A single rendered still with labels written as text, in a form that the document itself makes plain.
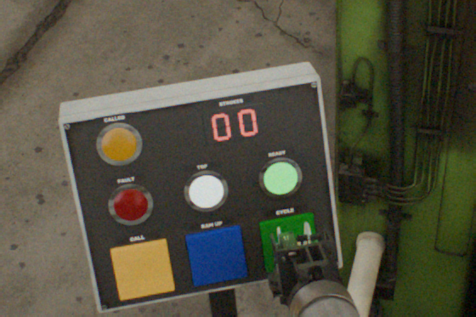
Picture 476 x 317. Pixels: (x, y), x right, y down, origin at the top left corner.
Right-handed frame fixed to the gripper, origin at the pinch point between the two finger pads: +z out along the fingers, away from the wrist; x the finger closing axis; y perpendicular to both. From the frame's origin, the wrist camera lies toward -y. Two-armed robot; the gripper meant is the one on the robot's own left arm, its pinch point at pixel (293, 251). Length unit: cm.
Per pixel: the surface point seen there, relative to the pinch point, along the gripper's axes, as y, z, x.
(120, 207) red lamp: 9.5, 2.8, 21.4
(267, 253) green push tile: -0.7, 2.4, 3.3
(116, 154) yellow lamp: 16.9, 2.8, 20.6
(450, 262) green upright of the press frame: -26, 39, -32
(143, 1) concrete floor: -4, 197, 13
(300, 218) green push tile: 3.5, 2.4, -1.8
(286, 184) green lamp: 8.5, 2.8, -0.7
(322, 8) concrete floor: -12, 184, -39
